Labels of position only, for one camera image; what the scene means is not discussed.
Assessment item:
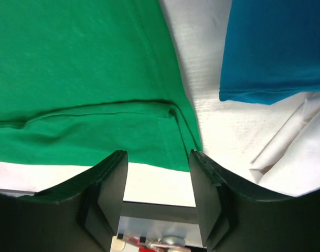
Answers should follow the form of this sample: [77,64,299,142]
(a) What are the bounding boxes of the white cloth sheet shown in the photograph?
[250,93,320,196]

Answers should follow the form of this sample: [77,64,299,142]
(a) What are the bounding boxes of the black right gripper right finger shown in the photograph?
[189,151,320,251]

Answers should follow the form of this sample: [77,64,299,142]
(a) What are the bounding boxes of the aluminium frame rail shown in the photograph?
[121,202,198,224]

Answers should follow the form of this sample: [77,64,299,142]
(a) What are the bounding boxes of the green t shirt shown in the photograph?
[0,1,201,172]

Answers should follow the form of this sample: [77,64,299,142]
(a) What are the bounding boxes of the blue t shirt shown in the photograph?
[219,1,320,104]

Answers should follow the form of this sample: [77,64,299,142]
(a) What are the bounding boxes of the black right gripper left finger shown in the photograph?
[0,150,128,251]

